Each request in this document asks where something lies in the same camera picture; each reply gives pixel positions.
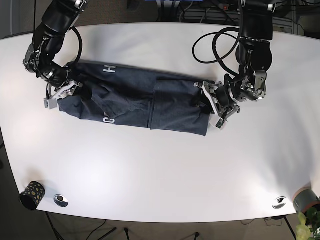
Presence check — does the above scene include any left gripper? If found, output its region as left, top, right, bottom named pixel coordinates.
left=193, top=80, right=241, bottom=130

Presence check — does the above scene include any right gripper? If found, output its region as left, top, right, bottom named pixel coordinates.
left=44, top=80, right=83, bottom=110

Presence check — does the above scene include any navy blue T-shirt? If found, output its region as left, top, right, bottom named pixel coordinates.
left=57, top=61, right=210, bottom=136

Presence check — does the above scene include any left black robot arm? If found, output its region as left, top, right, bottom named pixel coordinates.
left=195, top=0, right=276, bottom=129

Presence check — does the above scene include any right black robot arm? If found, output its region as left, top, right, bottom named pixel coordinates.
left=23, top=0, right=89, bottom=110

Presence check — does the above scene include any black gold-dotted cup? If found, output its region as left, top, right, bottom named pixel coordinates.
left=19, top=181, right=46, bottom=211

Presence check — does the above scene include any grey plant pot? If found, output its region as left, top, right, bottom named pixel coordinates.
left=292, top=187, right=320, bottom=214

